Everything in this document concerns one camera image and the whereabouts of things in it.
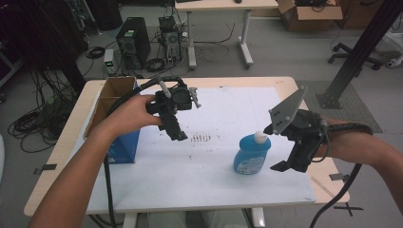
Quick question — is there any person's right hand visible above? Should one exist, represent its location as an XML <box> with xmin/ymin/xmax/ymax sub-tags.
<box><xmin>316</xmin><ymin>117</ymin><xmax>348</xmax><ymax>160</ymax></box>

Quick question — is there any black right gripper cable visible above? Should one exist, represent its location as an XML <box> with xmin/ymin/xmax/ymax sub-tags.
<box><xmin>308</xmin><ymin>122</ymin><xmax>374</xmax><ymax>228</ymax></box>

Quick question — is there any white background desk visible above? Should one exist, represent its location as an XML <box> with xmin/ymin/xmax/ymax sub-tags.
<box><xmin>174</xmin><ymin>0</ymin><xmax>279</xmax><ymax>70</ymax></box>

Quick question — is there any coiled black cable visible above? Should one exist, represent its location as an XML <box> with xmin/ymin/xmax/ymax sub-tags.
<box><xmin>85</xmin><ymin>46</ymin><xmax>106</xmax><ymax>60</ymax></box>
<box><xmin>144</xmin><ymin>57</ymin><xmax>166</xmax><ymax>73</ymax></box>

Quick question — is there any black computer tower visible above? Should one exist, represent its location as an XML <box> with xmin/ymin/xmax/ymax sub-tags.
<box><xmin>115</xmin><ymin>16</ymin><xmax>152</xmax><ymax>71</ymax></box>

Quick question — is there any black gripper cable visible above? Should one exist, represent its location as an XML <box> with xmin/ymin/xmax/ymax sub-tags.
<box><xmin>103</xmin><ymin>75</ymin><xmax>188</xmax><ymax>228</ymax></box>
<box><xmin>308</xmin><ymin>122</ymin><xmax>374</xmax><ymax>228</ymax></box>

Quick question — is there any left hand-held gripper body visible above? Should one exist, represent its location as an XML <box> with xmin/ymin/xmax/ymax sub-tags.
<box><xmin>145</xmin><ymin>85</ymin><xmax>202</xmax><ymax>119</ymax></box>

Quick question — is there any blue cardboard box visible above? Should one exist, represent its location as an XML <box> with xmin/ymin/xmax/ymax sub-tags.
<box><xmin>83</xmin><ymin>75</ymin><xmax>143</xmax><ymax>165</ymax></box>

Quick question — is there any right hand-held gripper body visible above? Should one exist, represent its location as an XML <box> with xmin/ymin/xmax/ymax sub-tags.
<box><xmin>268</xmin><ymin>85</ymin><xmax>329</xmax><ymax>157</ymax></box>

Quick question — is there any black tape strip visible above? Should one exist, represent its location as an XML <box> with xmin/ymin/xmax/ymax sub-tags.
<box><xmin>32</xmin><ymin>163</ymin><xmax>58</xmax><ymax>176</ymax></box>
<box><xmin>328</xmin><ymin>172</ymin><xmax>350</xmax><ymax>183</ymax></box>

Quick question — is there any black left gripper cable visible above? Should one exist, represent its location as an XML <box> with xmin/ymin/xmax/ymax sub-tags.
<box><xmin>103</xmin><ymin>75</ymin><xmax>188</xmax><ymax>228</ymax></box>

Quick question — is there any person's left hand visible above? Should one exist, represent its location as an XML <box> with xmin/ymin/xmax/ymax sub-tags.
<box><xmin>105</xmin><ymin>94</ymin><xmax>163</xmax><ymax>138</ymax></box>

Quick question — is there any open grey computer tower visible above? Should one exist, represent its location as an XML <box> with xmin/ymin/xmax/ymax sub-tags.
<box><xmin>158</xmin><ymin>15</ymin><xmax>183</xmax><ymax>65</ymax></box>

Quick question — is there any black office chair base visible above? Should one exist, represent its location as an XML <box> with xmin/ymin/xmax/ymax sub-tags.
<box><xmin>327</xmin><ymin>42</ymin><xmax>385</xmax><ymax>71</ymax></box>

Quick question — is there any black tape cross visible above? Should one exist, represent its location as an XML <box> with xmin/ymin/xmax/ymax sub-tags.
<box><xmin>333</xmin><ymin>201</ymin><xmax>365</xmax><ymax>219</ymax></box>

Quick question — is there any tangle of black floor cables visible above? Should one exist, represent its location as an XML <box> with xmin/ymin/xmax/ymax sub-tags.
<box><xmin>7</xmin><ymin>66</ymin><xmax>81</xmax><ymax>154</ymax></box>

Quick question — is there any blue bottle with white cap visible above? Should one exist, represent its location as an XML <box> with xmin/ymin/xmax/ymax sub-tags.
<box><xmin>233</xmin><ymin>130</ymin><xmax>273</xmax><ymax>176</ymax></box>

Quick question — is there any white table leg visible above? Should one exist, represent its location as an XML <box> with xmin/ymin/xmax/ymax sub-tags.
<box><xmin>122</xmin><ymin>212</ymin><xmax>139</xmax><ymax>228</ymax></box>
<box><xmin>251</xmin><ymin>207</ymin><xmax>266</xmax><ymax>228</ymax></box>

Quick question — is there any dark curtain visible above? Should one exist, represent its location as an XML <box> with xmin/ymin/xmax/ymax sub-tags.
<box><xmin>0</xmin><ymin>0</ymin><xmax>88</xmax><ymax>94</ymax></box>

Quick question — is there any black metal post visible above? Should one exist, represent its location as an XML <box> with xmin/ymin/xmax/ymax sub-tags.
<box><xmin>316</xmin><ymin>0</ymin><xmax>403</xmax><ymax>110</ymax></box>

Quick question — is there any brown cardboard box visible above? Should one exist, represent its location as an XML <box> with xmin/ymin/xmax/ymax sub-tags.
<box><xmin>277</xmin><ymin>0</ymin><xmax>344</xmax><ymax>32</ymax></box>

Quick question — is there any white table mat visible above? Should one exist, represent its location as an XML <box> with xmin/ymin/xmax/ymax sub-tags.
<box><xmin>85</xmin><ymin>85</ymin><xmax>317</xmax><ymax>215</ymax></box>

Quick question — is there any small white device green display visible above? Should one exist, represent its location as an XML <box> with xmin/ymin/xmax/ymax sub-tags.
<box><xmin>103</xmin><ymin>48</ymin><xmax>115</xmax><ymax>76</ymax></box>

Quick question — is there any dark floor mat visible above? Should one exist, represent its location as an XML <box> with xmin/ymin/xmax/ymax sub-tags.
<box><xmin>296</xmin><ymin>80</ymin><xmax>384</xmax><ymax>134</ymax></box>

